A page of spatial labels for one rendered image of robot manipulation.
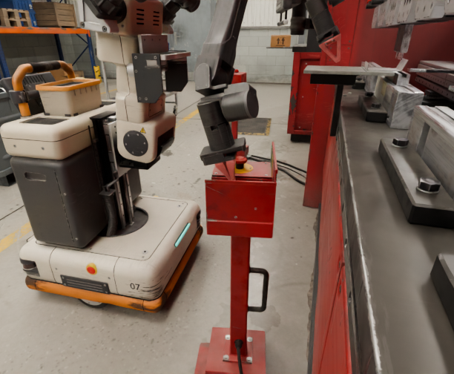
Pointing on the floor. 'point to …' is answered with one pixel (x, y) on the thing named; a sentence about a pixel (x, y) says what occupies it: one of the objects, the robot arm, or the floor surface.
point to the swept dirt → (311, 293)
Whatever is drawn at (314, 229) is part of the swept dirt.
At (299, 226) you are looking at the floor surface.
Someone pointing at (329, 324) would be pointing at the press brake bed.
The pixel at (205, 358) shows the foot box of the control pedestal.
